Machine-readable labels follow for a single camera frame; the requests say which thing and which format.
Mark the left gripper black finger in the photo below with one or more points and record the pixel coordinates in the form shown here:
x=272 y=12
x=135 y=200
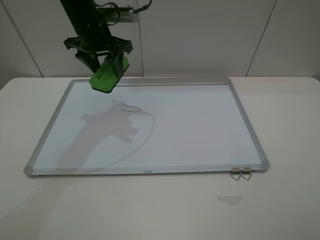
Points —
x=90 y=60
x=116 y=62

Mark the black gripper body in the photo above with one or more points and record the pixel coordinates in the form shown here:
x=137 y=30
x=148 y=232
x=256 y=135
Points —
x=92 y=41

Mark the green whiteboard eraser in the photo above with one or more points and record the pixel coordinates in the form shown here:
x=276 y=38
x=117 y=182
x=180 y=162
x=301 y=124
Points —
x=104 y=79

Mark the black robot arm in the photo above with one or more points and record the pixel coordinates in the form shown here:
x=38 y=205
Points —
x=83 y=14

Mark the silver whiteboard pen tray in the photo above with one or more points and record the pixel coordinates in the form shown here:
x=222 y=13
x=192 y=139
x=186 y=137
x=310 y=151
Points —
x=174 y=80

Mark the white aluminium-framed whiteboard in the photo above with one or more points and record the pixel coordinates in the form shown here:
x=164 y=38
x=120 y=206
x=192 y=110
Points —
x=141 y=130

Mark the left metal hanging clip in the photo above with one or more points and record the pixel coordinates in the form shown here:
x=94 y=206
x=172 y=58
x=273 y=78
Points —
x=236 y=173

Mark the metal hanging clip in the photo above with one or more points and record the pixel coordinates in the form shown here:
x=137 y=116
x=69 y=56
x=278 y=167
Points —
x=246 y=173
x=236 y=173

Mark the right metal hanging clip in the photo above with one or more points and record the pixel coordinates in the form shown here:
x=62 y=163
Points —
x=246 y=173

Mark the clear tape piece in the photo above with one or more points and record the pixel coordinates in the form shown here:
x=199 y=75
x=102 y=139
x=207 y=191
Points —
x=230 y=200

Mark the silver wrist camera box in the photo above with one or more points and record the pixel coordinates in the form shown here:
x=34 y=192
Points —
x=114 y=15

